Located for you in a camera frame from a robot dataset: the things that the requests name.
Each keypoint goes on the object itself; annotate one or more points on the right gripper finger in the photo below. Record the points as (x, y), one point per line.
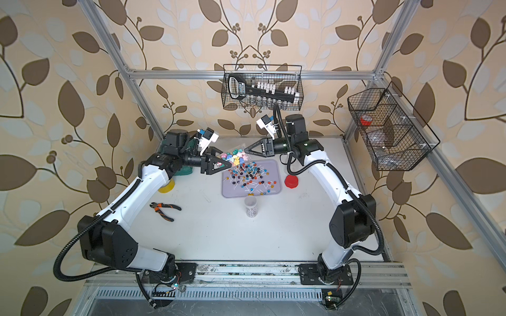
(261, 154)
(262, 146)

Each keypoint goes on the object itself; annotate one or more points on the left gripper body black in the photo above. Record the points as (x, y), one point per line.
(193, 160)

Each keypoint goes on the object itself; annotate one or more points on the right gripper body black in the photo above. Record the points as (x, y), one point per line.
(283, 145)

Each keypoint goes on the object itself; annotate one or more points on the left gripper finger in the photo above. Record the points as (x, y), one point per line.
(212, 152)
(211, 165)

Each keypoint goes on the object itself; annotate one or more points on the red jar lid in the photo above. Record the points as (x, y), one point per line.
(291, 181)

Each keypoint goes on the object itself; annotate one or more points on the clear jar colourful candies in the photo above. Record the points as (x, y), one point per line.
(236, 156)

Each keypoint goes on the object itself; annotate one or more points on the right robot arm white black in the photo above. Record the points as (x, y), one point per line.
(353, 226)

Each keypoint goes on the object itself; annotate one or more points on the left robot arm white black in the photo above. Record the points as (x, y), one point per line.
(105, 238)

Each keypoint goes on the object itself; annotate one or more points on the clear jar dark beads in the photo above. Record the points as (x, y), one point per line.
(251, 206)

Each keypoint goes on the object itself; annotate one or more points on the green plastic tool case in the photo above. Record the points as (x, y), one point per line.
(191, 149)

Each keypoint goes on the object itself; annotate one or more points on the lilac plastic tray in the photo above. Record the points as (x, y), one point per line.
(253, 185)

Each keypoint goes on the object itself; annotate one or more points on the pile of lollipops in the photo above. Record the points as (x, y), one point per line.
(251, 177)

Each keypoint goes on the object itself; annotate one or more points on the red item in basket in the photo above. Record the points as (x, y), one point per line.
(366, 120)

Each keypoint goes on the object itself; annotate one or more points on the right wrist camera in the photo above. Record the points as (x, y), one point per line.
(269, 125)

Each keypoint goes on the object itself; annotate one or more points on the black wire basket centre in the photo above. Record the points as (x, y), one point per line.
(281, 75)

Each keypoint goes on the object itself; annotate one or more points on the black wire basket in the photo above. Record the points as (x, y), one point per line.
(399, 137)
(281, 75)

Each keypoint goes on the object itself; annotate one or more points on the black socket set rail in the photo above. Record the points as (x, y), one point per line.
(239, 88)

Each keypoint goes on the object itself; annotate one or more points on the black wire basket right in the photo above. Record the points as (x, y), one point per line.
(399, 137)

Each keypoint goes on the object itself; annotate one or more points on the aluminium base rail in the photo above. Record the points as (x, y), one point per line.
(288, 274)

